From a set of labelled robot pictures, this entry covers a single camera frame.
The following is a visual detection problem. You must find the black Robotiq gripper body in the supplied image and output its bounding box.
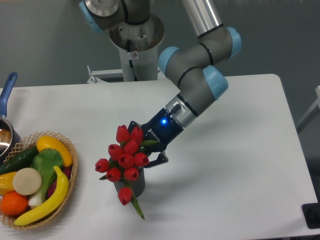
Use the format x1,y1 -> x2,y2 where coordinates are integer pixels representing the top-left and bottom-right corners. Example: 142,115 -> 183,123
141,108 -> 184,154

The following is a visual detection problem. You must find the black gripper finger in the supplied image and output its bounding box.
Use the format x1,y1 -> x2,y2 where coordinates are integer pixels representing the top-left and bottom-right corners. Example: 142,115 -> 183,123
143,150 -> 169,168
127,120 -> 141,132

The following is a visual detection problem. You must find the red tulip bouquet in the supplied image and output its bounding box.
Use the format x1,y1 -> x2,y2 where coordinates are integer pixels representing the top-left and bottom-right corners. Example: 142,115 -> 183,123
95,125 -> 157,220

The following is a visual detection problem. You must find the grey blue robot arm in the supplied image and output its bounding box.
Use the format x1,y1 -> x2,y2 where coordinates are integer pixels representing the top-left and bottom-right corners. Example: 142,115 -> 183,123
79,0 -> 242,168

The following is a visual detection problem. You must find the grey ribbed vase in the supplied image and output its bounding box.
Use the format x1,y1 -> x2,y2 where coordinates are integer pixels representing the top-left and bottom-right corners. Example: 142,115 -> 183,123
106,155 -> 145,197

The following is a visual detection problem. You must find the purple red vegetable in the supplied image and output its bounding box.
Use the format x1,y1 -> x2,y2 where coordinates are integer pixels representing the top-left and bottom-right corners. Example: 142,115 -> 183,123
47,166 -> 72,198

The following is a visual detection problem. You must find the green bok choy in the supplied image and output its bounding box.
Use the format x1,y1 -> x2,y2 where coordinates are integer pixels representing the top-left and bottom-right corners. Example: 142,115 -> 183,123
28,148 -> 63,208

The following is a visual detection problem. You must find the yellow banana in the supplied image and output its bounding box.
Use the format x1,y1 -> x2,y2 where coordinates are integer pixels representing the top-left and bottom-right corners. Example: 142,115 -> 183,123
14,166 -> 69,226

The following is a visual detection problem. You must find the woven wicker basket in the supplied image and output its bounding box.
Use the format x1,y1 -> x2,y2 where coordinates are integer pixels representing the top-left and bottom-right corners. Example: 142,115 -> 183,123
0,131 -> 78,230

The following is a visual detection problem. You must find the green cucumber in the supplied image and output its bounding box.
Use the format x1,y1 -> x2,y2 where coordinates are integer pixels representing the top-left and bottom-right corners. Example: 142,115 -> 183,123
0,145 -> 39,175

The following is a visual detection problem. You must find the beige round slice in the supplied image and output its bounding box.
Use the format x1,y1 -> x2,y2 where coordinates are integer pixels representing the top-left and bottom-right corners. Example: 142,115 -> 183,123
12,167 -> 42,196

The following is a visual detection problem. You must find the yellow bell pepper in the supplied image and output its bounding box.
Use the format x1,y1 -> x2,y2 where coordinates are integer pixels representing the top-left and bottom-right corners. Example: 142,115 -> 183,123
0,171 -> 17,196

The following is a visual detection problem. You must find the orange fruit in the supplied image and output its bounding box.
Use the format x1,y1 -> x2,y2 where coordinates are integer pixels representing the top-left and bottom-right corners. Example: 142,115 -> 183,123
0,191 -> 29,216

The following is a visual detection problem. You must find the black device at edge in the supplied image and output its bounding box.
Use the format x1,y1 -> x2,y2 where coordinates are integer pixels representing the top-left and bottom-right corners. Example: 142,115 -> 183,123
301,202 -> 320,229

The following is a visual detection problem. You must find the white metal base frame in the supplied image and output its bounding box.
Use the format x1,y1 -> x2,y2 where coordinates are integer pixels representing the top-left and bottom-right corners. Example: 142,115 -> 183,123
87,65 -> 167,84

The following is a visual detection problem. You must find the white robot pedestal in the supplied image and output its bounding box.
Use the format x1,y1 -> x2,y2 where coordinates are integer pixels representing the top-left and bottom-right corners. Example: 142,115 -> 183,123
109,13 -> 165,82

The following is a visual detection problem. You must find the blue handled saucepan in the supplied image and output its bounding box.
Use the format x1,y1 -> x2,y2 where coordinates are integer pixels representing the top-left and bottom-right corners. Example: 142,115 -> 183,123
0,72 -> 21,165

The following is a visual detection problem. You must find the white frame at right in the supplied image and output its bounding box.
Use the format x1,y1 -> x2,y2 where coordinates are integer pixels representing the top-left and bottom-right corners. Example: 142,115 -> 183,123
296,85 -> 320,134

